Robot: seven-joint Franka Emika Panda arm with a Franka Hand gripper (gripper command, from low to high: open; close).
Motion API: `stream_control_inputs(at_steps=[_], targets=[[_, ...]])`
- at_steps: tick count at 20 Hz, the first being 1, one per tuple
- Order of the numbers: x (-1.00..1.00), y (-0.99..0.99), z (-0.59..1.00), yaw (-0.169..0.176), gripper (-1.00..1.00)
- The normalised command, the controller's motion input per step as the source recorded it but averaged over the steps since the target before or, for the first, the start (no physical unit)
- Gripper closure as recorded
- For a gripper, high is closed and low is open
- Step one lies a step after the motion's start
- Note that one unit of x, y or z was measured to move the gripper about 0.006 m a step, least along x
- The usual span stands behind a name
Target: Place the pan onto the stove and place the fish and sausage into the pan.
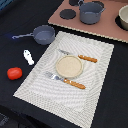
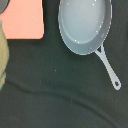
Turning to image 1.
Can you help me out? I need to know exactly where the grey frying pan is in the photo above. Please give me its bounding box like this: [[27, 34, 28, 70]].
[[11, 24, 56, 46]]

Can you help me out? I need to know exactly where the white fish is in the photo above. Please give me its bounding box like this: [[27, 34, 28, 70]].
[[23, 50, 34, 65]]

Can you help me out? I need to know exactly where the red sausage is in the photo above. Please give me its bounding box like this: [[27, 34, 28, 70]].
[[7, 67, 22, 80]]

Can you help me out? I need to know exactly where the brown stove board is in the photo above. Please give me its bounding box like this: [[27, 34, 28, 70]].
[[48, 0, 128, 43]]

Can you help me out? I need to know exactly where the black stove burner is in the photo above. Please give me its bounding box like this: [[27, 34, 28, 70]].
[[60, 9, 76, 20]]

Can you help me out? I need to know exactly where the beige round plate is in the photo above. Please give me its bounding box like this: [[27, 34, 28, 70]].
[[56, 55, 83, 78]]

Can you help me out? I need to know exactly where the white woven placemat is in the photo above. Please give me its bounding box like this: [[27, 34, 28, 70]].
[[14, 31, 114, 128]]

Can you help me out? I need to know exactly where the grey cooking pot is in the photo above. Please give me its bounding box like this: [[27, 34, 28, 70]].
[[78, 0, 104, 24]]

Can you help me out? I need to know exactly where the beige bowl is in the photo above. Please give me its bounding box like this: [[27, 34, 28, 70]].
[[119, 5, 128, 30]]

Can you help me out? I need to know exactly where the fork with wooden handle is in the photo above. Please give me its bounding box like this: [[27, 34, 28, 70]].
[[45, 72, 86, 89]]

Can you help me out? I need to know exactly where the knife with wooden handle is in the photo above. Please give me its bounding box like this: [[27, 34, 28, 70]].
[[58, 49, 98, 63]]

